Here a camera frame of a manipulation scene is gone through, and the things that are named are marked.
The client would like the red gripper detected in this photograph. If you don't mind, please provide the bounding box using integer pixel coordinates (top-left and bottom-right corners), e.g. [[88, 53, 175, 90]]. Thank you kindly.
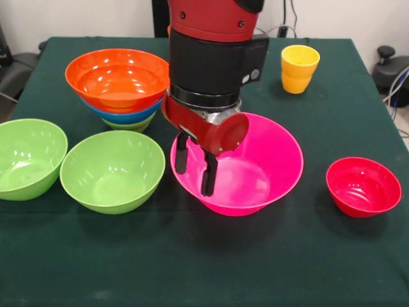
[[161, 94, 250, 197]]

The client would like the pink plastic bowl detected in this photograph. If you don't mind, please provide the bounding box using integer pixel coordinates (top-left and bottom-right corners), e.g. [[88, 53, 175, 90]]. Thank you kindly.
[[169, 111, 305, 217]]

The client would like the blue plastic bowl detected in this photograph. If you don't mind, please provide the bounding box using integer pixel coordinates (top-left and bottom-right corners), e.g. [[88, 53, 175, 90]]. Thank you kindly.
[[79, 95, 164, 125]]

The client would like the large green plastic bowl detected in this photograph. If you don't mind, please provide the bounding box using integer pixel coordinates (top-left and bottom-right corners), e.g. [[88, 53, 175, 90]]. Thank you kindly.
[[0, 118, 69, 201], [59, 130, 166, 215]]

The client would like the orange plastic bowl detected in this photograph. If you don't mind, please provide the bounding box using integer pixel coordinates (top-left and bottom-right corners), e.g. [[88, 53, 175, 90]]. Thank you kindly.
[[65, 48, 171, 110]]

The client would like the small green plastic bowl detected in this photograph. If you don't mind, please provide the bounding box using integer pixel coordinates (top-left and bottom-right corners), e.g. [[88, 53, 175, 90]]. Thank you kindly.
[[101, 110, 157, 134]]

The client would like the dark green tablecloth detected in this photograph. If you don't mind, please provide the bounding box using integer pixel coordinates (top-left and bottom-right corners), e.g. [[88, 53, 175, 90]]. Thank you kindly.
[[0, 36, 409, 307]]

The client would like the yellow plastic cup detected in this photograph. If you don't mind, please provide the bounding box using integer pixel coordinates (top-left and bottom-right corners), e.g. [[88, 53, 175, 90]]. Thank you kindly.
[[281, 44, 321, 79], [281, 72, 313, 95]]

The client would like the small red plastic bowl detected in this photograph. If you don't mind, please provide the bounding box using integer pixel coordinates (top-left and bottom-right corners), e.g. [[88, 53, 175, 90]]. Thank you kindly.
[[325, 156, 403, 219]]

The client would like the black office chair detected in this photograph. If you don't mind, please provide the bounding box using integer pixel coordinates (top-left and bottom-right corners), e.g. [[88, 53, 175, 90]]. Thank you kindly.
[[0, 24, 49, 103]]

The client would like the black equipment base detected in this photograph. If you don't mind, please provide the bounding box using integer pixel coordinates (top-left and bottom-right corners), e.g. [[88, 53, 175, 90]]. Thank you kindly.
[[372, 45, 409, 94]]

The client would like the bundle of grey cables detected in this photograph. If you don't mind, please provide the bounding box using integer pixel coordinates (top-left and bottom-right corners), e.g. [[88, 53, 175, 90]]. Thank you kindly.
[[382, 65, 409, 111]]

